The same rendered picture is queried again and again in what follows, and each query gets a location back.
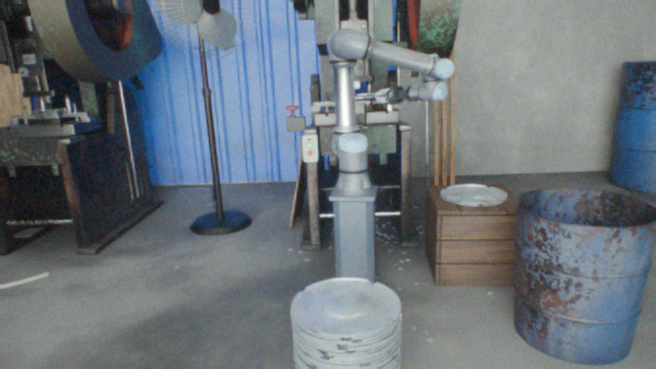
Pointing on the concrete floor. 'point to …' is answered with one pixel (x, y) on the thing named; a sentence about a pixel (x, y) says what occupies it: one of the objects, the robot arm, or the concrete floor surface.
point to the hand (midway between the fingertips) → (378, 96)
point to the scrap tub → (581, 271)
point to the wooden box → (471, 240)
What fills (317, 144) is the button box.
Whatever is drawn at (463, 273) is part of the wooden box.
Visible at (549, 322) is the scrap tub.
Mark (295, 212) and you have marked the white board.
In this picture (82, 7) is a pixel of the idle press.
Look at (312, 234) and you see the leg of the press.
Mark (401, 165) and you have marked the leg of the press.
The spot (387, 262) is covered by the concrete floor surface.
